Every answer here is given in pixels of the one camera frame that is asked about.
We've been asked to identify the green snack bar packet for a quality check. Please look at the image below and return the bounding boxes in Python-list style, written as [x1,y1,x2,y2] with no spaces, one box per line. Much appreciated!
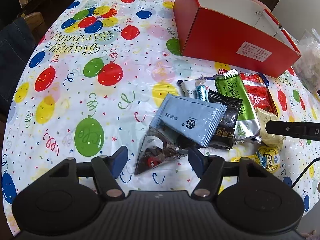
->
[214,69,261,144]

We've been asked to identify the silver triangular chocolate packet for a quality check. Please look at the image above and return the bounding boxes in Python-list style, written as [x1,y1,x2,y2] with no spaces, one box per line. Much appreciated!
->
[135,127,187,175]

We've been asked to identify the red cardboard box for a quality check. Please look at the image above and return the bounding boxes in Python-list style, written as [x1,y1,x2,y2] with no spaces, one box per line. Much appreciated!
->
[173,0,301,77]

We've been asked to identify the pale yellow snack packet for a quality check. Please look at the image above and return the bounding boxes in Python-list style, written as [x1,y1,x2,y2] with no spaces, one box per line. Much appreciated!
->
[255,107,285,149]

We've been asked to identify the black snack packet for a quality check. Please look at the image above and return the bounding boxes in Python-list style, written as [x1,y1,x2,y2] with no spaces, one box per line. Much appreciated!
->
[208,90,242,150]

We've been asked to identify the light blue snack packet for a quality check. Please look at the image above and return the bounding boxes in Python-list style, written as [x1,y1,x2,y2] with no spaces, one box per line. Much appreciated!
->
[150,93,227,147]

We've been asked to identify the small blue candy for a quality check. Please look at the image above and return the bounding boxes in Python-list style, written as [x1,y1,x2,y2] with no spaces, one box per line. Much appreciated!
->
[195,76,209,101]

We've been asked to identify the red snack packet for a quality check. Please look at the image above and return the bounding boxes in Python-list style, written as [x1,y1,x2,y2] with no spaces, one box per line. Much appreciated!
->
[240,73,278,116]

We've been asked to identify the wooden chair left side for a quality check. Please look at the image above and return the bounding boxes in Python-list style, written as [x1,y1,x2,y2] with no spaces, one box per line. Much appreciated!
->
[23,12,48,43]

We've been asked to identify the blue jeans on chair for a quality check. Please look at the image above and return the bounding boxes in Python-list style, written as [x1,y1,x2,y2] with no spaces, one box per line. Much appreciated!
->
[0,17,36,115]

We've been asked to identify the white blue milk biscuit packet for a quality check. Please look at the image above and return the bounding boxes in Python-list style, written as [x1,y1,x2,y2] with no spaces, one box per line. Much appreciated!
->
[177,77,217,99]

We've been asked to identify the clear plastic bag of snacks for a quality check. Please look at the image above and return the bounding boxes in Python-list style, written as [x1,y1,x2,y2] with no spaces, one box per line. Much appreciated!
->
[293,28,320,94]

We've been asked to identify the yellow minion candy packet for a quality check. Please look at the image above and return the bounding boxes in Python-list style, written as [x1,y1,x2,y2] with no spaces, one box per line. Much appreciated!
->
[231,145,281,173]

